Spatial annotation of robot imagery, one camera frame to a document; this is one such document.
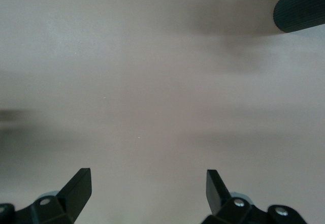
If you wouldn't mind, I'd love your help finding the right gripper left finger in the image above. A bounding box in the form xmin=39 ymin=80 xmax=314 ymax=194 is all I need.
xmin=15 ymin=168 xmax=92 ymax=224

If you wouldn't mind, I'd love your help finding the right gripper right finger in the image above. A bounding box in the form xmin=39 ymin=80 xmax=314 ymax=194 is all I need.
xmin=202 ymin=169 xmax=270 ymax=224

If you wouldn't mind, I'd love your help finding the black ribbed cylinder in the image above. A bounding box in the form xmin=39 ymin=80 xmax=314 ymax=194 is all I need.
xmin=273 ymin=0 xmax=325 ymax=34

